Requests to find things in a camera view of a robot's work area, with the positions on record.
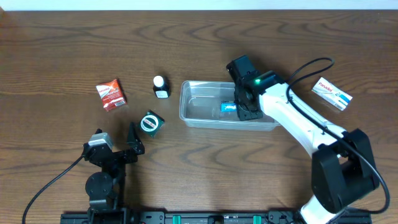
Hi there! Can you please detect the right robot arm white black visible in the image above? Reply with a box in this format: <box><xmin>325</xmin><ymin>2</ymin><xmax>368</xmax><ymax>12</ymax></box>
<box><xmin>180</xmin><ymin>68</ymin><xmax>384</xmax><ymax>223</ymax></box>

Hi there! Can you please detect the dark syrup bottle white cap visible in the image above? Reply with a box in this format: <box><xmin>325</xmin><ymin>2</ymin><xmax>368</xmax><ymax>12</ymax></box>
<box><xmin>153</xmin><ymin>75</ymin><xmax>170</xmax><ymax>99</ymax></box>

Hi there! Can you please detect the blue white medicine box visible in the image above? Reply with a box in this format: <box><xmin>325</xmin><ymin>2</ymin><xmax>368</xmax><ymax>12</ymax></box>
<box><xmin>220</xmin><ymin>101</ymin><xmax>236</xmax><ymax>113</ymax></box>

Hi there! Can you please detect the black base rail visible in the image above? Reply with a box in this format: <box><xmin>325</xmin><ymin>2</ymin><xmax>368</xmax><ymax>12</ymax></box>
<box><xmin>60</xmin><ymin>208</ymin><xmax>373</xmax><ymax>224</ymax></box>

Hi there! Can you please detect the green box round label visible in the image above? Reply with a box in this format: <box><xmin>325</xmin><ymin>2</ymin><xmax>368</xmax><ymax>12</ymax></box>
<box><xmin>139</xmin><ymin>110</ymin><xmax>165</xmax><ymax>138</ymax></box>

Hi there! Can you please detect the red Panadol ActiFast box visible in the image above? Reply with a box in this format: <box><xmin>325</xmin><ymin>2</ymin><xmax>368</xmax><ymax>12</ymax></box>
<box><xmin>96</xmin><ymin>79</ymin><xmax>126</xmax><ymax>111</ymax></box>

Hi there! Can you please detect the white Panadol box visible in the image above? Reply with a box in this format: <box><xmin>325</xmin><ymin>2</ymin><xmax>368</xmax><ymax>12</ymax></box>
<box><xmin>312</xmin><ymin>77</ymin><xmax>353</xmax><ymax>111</ymax></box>

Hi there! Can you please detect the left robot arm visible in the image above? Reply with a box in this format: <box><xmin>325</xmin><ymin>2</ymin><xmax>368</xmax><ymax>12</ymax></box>
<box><xmin>81</xmin><ymin>126</ymin><xmax>145</xmax><ymax>224</ymax></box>

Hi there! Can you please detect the clear plastic container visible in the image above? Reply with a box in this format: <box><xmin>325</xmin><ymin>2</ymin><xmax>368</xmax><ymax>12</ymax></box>
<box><xmin>179</xmin><ymin>80</ymin><xmax>280</xmax><ymax>131</ymax></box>

